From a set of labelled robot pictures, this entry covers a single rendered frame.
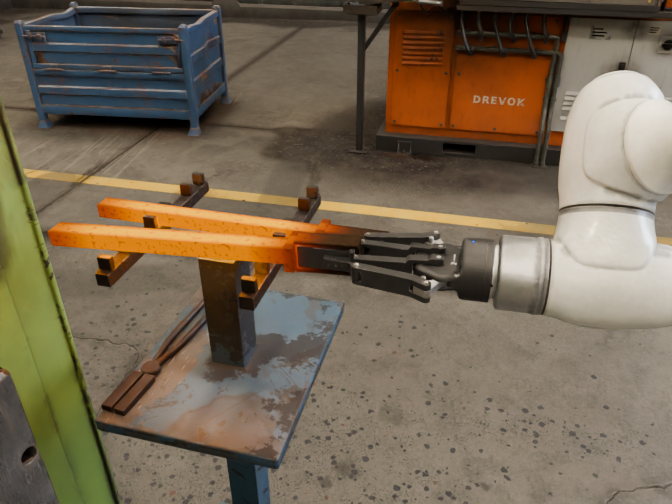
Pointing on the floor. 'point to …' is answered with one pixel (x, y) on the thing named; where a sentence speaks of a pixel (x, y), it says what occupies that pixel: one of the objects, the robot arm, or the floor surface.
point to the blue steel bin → (125, 62)
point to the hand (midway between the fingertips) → (326, 253)
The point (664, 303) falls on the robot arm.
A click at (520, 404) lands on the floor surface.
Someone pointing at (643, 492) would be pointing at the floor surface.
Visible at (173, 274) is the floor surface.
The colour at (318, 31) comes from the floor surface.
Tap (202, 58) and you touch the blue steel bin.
